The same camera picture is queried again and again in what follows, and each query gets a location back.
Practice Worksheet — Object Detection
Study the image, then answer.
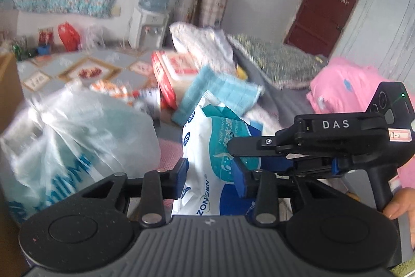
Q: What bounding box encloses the person's right hand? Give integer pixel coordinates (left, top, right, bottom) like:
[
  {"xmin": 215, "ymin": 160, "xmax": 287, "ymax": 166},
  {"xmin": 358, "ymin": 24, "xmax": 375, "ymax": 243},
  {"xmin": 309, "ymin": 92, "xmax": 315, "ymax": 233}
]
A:
[{"xmin": 387, "ymin": 187, "xmax": 415, "ymax": 220}]

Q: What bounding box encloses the orange white snack packet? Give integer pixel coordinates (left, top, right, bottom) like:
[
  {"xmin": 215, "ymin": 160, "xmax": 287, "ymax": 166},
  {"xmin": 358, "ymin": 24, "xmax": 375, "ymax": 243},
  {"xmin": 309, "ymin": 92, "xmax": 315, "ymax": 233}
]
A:
[{"xmin": 89, "ymin": 80, "xmax": 129, "ymax": 100}]

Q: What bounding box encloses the blue checked towel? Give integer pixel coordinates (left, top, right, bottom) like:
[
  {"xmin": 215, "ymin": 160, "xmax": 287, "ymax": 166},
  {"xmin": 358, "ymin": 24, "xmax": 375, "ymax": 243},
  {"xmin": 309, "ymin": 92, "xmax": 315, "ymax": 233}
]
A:
[{"xmin": 172, "ymin": 65, "xmax": 264, "ymax": 127}]

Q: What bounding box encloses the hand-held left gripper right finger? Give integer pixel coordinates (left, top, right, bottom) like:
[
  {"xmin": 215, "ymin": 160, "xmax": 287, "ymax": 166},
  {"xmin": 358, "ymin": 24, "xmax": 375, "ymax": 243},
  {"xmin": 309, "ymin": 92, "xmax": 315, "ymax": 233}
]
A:
[{"xmin": 233, "ymin": 159, "xmax": 325, "ymax": 228}]

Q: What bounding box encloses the cream knitted towel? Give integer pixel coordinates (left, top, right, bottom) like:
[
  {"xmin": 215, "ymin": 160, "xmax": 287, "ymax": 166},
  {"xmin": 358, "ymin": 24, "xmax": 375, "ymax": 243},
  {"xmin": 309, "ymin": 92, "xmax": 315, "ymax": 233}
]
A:
[{"xmin": 170, "ymin": 22, "xmax": 234, "ymax": 70}]

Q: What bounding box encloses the white striped towel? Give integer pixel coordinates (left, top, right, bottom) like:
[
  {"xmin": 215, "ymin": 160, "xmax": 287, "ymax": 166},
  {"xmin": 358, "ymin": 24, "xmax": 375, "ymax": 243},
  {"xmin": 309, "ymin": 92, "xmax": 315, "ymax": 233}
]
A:
[{"xmin": 243, "ymin": 108, "xmax": 283, "ymax": 135}]

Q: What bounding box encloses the white water dispenser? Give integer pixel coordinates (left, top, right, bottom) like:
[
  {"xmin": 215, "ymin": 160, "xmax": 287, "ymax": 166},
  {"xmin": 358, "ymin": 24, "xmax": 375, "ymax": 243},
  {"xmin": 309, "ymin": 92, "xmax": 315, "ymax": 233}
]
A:
[{"xmin": 129, "ymin": 6, "xmax": 170, "ymax": 49}]

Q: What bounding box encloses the large translucent plastic bag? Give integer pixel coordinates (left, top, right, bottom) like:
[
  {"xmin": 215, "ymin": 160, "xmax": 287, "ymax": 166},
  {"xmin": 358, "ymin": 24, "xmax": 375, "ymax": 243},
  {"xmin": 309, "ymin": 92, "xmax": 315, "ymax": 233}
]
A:
[{"xmin": 0, "ymin": 85, "xmax": 161, "ymax": 223}]

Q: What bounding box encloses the patterned tablecloth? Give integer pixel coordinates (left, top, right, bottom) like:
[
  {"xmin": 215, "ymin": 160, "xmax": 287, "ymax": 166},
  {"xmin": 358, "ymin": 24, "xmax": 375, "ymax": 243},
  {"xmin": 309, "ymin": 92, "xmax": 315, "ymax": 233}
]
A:
[{"xmin": 16, "ymin": 47, "xmax": 182, "ymax": 128}]

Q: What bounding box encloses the green floral pillow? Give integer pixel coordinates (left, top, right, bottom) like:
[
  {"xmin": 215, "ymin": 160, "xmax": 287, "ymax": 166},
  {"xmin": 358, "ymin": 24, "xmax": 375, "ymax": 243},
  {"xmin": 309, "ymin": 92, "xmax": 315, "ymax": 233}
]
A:
[{"xmin": 227, "ymin": 33, "xmax": 325, "ymax": 90}]

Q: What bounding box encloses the small white plastic bag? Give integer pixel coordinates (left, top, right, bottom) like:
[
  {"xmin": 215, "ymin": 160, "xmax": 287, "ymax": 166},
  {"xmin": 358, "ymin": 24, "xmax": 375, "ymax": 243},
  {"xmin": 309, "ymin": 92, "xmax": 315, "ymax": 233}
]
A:
[{"xmin": 82, "ymin": 24, "xmax": 106, "ymax": 49}]

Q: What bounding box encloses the red plastic bag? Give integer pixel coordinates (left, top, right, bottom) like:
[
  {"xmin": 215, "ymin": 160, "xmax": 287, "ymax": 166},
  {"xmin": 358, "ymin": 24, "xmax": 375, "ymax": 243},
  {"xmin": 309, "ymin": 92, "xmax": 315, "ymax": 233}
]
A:
[{"xmin": 57, "ymin": 22, "xmax": 81, "ymax": 52}]

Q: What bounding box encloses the white teal wet wipes pack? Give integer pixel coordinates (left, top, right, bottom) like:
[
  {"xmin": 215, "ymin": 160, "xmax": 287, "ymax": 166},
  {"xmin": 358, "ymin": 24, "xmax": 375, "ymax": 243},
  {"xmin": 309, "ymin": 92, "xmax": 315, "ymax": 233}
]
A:
[{"xmin": 171, "ymin": 91, "xmax": 264, "ymax": 217}]

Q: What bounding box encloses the red white wipes pack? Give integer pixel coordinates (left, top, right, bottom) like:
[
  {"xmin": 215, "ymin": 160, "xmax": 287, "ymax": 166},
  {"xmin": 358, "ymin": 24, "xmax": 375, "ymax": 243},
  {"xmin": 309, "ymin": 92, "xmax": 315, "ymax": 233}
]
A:
[{"xmin": 151, "ymin": 50, "xmax": 200, "ymax": 111}]

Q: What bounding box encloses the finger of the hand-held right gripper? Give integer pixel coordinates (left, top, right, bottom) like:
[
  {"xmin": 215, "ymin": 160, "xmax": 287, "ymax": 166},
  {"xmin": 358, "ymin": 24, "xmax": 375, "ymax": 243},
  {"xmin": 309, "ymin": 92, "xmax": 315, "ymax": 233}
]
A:
[
  {"xmin": 226, "ymin": 133, "xmax": 294, "ymax": 158},
  {"xmin": 287, "ymin": 156, "xmax": 341, "ymax": 179}
]

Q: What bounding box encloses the pink dotted quilt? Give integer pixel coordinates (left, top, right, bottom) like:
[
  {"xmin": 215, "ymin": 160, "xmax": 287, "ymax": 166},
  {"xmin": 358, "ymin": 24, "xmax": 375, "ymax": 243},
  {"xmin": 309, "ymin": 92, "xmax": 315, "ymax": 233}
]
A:
[{"xmin": 306, "ymin": 57, "xmax": 415, "ymax": 195}]

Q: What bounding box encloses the white wardrobe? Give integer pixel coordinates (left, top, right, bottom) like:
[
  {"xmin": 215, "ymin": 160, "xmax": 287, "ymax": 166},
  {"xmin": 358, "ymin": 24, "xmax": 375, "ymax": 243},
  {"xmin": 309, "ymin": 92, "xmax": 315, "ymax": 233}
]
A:
[{"xmin": 329, "ymin": 0, "xmax": 415, "ymax": 70}]

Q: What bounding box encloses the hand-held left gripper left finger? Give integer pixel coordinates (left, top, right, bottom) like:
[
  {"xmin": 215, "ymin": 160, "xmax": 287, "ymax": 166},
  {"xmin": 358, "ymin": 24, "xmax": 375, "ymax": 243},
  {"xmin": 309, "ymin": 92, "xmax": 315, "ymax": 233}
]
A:
[{"xmin": 81, "ymin": 158, "xmax": 189, "ymax": 229}]

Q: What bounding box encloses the red pen holder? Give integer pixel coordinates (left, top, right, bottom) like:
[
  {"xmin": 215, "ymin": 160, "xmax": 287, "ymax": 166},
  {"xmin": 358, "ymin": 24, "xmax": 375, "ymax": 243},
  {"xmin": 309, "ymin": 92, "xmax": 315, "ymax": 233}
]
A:
[{"xmin": 37, "ymin": 28, "xmax": 54, "ymax": 56}]

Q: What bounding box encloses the white tube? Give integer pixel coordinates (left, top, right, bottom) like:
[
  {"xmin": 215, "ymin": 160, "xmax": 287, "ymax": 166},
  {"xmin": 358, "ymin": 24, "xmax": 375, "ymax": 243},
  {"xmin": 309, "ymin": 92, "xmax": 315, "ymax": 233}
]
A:
[{"xmin": 134, "ymin": 88, "xmax": 162, "ymax": 117}]

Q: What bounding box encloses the dark brown door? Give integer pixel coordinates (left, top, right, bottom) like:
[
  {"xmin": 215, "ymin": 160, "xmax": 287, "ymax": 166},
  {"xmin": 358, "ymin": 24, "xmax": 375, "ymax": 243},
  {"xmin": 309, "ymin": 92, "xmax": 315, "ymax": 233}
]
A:
[{"xmin": 283, "ymin": 0, "xmax": 369, "ymax": 58}]

